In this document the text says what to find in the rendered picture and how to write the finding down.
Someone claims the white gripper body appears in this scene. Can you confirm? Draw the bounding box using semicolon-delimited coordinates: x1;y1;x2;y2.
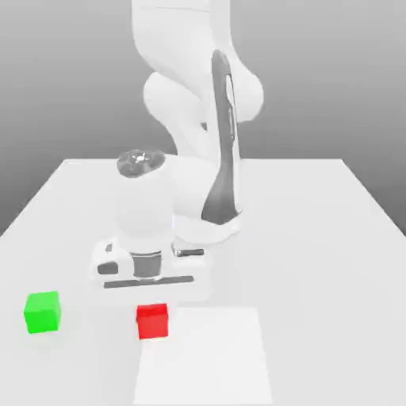
90;274;213;303

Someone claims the small red cube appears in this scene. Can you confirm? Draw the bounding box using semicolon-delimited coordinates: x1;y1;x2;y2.
136;303;170;340

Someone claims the small green cube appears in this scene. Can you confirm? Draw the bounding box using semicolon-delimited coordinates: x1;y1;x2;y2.
23;290;62;335

